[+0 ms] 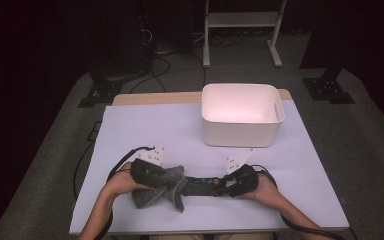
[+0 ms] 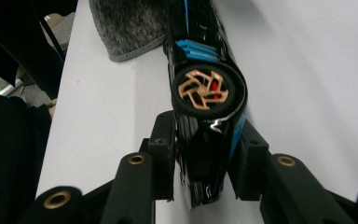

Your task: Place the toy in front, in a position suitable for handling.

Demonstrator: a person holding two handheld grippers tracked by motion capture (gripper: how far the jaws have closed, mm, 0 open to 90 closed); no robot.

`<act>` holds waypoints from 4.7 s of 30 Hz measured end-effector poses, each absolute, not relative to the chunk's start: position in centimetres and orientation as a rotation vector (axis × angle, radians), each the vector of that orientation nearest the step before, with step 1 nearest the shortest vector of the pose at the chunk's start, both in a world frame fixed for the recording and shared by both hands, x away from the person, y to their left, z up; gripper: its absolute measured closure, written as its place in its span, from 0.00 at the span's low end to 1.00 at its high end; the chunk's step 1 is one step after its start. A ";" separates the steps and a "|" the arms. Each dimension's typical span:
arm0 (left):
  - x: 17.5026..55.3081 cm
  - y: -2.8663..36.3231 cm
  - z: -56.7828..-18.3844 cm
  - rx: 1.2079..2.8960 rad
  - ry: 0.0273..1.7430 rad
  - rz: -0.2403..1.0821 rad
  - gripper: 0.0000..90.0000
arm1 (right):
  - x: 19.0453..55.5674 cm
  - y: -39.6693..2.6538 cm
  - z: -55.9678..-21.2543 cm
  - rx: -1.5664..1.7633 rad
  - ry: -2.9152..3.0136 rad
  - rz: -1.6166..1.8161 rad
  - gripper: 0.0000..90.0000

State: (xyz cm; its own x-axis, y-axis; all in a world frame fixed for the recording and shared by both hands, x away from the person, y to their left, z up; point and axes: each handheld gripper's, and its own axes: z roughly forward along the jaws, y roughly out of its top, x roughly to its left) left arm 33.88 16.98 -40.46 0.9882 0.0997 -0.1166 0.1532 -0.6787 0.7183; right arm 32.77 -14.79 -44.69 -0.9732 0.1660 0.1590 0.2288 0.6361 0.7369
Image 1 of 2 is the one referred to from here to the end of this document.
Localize white metal stand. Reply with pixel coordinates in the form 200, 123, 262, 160
202, 0, 288, 69

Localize person's left hand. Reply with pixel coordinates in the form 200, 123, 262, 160
108, 161, 154, 198

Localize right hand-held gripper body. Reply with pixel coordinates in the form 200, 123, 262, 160
222, 148, 260, 198

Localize white plastic bin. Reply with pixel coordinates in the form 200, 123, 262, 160
200, 82, 286, 149

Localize blue toy car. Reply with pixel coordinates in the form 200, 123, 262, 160
181, 175, 229, 198

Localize grey fuzzy sock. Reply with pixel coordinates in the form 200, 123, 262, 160
130, 164, 189, 214

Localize tangle of black floor cables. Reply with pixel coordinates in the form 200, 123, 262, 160
126, 26, 244, 95

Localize person's right hand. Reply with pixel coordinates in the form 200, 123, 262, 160
241, 173, 283, 203

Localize white table mat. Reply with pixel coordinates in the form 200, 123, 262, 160
69, 99, 350, 236

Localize black stand base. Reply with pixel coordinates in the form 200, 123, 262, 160
78, 74, 124, 108
302, 77, 356, 105

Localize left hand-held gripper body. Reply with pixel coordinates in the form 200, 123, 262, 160
129, 146, 169, 188

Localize left hand-held gripper cable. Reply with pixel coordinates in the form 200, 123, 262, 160
93, 145, 157, 240

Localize hand-held gripper cable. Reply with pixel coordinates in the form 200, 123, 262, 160
93, 145, 157, 240
249, 163, 348, 240

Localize thin black floor cable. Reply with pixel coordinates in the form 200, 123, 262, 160
73, 140, 97, 201

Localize right hand-held gripper cable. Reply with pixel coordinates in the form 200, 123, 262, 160
249, 163, 348, 240

